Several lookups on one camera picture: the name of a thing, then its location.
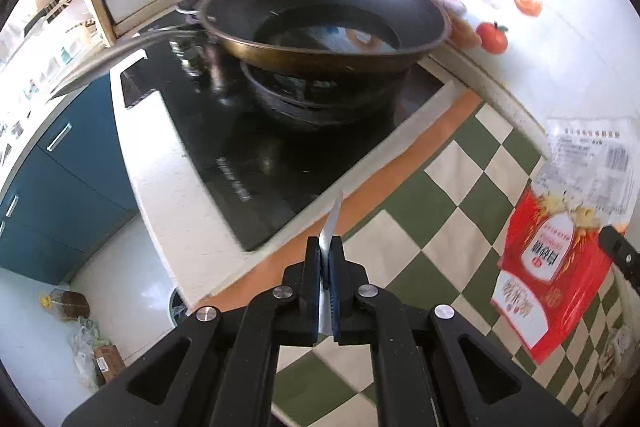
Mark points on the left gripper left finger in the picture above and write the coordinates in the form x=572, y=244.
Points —
x=216, y=368

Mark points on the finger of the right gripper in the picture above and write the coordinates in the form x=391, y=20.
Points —
x=623, y=255

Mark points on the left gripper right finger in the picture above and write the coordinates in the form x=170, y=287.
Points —
x=433, y=367

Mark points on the green white sachet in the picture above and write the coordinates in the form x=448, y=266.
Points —
x=325, y=240

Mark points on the white round trash bin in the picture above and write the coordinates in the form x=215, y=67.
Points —
x=177, y=308

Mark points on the blue kitchen cabinets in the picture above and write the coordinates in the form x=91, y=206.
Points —
x=71, y=193

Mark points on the red white sugar bag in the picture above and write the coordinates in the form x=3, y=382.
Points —
x=550, y=270

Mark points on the clear printed plastic bag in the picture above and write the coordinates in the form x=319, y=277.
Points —
x=592, y=171

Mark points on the small cardboard box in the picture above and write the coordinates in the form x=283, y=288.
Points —
x=109, y=362

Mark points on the crumpled plastic bags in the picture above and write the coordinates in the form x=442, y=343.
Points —
x=85, y=337

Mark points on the cooking oil bottle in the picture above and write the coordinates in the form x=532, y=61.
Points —
x=64, y=304

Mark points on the black gas stove top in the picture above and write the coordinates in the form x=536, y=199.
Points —
x=266, y=146

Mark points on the black wok pan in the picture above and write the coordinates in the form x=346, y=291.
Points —
x=298, y=38

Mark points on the orange fruit wall sticker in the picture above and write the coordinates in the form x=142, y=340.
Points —
x=530, y=8

